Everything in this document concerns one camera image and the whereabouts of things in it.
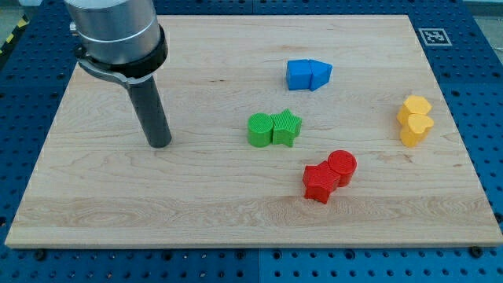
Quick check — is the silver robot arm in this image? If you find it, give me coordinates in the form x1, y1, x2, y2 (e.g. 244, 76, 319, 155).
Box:
64, 0, 168, 78

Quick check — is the green circle block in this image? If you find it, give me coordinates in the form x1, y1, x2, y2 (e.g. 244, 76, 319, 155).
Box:
248, 112, 274, 148

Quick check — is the green star block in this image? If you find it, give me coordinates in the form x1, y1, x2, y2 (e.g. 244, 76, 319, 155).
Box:
271, 108, 302, 147

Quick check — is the red star block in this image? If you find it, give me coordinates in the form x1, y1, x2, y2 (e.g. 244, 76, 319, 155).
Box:
303, 161, 340, 204

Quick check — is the red circle block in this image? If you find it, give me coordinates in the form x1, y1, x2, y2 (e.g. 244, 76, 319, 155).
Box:
328, 150, 358, 187

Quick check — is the wooden board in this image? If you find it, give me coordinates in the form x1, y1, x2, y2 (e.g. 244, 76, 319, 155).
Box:
6, 15, 502, 249

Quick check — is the blue cube block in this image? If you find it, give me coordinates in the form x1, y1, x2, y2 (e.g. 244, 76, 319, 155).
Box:
286, 59, 312, 90

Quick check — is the blue pentagon block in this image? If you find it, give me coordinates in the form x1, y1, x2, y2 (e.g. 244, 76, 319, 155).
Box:
309, 60, 332, 91

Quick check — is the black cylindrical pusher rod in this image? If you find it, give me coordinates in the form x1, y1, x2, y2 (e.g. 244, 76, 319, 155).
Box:
128, 76, 172, 148

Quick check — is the yellow heart block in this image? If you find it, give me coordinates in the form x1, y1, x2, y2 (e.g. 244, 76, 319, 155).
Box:
400, 114, 435, 148

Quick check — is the yellow hexagon block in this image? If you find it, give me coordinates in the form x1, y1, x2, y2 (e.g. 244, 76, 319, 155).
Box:
396, 95, 432, 126

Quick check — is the white fiducial marker tag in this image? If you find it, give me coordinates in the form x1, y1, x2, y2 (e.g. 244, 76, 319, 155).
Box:
418, 28, 452, 46

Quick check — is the grey clamp bracket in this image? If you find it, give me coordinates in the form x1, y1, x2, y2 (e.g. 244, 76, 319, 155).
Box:
70, 18, 167, 89

